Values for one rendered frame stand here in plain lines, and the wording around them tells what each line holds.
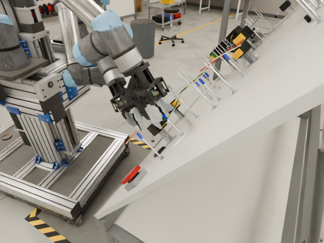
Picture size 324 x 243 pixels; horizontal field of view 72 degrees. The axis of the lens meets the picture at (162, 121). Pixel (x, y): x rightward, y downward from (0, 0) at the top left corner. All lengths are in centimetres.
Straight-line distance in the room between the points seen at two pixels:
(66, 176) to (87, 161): 20
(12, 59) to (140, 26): 313
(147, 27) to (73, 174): 298
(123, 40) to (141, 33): 360
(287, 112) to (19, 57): 118
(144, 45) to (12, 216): 327
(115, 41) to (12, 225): 175
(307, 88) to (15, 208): 214
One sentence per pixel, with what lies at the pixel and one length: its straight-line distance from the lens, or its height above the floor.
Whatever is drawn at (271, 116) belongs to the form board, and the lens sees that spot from 29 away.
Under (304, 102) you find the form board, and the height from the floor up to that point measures 148.
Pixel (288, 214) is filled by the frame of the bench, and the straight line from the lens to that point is 105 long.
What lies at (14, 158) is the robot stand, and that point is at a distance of 230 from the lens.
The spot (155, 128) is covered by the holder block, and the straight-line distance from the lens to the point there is 75.
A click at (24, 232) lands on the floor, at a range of 205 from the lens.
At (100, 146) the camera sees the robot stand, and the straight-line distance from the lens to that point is 210.
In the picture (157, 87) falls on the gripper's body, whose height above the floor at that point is 130.
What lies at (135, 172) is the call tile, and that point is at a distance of 62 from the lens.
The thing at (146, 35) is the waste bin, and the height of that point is 43.
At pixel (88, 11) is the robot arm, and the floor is 146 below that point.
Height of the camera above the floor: 161
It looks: 37 degrees down
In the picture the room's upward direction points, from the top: straight up
